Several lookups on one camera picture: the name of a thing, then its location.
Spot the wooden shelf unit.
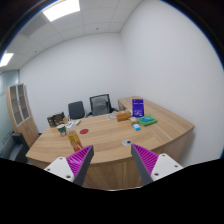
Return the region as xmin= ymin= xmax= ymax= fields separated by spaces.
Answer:
xmin=5 ymin=83 xmax=40 ymax=148

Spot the orange cardboard box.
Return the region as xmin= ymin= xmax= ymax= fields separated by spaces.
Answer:
xmin=116 ymin=110 xmax=133 ymax=123

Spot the green flat box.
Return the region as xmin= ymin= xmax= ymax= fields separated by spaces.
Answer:
xmin=137 ymin=114 xmax=158 ymax=127

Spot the black mesh office chair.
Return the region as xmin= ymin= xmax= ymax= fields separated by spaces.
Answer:
xmin=87 ymin=93 xmax=118 ymax=118

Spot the purple standing bag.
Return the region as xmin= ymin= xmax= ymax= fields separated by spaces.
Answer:
xmin=131 ymin=98 xmax=145 ymax=118

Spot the black printed box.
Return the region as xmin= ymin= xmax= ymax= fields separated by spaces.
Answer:
xmin=51 ymin=111 xmax=66 ymax=121

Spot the black fabric chair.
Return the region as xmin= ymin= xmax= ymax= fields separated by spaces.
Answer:
xmin=67 ymin=100 xmax=87 ymax=121

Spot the orange drink bottle white cap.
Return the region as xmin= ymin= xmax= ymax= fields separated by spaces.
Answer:
xmin=67 ymin=129 xmax=84 ymax=153

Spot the white printed leaflet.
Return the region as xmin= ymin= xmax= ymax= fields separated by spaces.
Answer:
xmin=66 ymin=119 xmax=82 ymax=128

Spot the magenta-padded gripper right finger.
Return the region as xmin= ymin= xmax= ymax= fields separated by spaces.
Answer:
xmin=130 ymin=143 xmax=184 ymax=186

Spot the black sofa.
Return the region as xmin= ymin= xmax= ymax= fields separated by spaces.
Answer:
xmin=0 ymin=132 xmax=30 ymax=164

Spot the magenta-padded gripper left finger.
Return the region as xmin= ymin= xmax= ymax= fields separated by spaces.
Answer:
xmin=43 ymin=144 xmax=95 ymax=187

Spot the green mug white inside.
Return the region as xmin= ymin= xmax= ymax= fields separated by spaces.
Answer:
xmin=56 ymin=123 xmax=69 ymax=137

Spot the small dark brown box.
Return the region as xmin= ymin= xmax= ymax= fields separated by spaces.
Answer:
xmin=46 ymin=115 xmax=56 ymax=128

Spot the wooden side desk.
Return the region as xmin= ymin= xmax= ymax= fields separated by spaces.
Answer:
xmin=118 ymin=96 xmax=158 ymax=115

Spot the silver desk cable grommet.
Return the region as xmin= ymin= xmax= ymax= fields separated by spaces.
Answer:
xmin=121 ymin=138 xmax=133 ymax=147

